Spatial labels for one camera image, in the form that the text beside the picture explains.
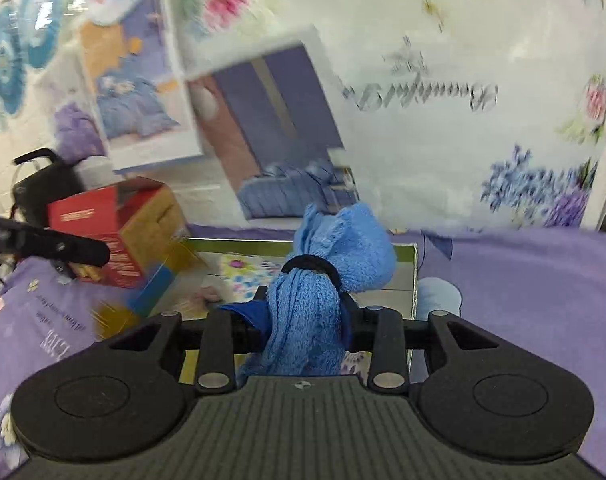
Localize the blue towel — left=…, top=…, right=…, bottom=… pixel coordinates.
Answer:
left=238, top=203, right=396, bottom=382

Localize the black speaker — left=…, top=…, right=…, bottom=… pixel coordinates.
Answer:
left=12, top=148, right=84, bottom=228

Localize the small pink cloth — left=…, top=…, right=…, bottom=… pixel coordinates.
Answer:
left=195, top=286, right=222, bottom=307

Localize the green cardboard box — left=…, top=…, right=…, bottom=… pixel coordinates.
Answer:
left=163, top=233, right=409, bottom=394

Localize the floral patterned cloth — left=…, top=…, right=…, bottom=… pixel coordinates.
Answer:
left=218, top=254, right=280, bottom=301

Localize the red cardboard box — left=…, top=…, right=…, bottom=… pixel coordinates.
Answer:
left=48, top=177, right=198, bottom=323

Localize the purple floral bedsheet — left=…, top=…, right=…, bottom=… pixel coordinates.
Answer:
left=0, top=228, right=606, bottom=478

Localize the blue paper fan decoration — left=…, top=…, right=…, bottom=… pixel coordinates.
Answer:
left=0, top=0, right=65, bottom=119

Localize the bedding product card orange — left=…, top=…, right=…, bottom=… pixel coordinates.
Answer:
left=77, top=0, right=203, bottom=172

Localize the bedding product card purple wardrobe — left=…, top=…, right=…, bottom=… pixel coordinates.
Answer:
left=188, top=27, right=359, bottom=221

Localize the white floral bedding package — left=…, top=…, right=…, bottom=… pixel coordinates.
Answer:
left=179, top=0, right=606, bottom=229

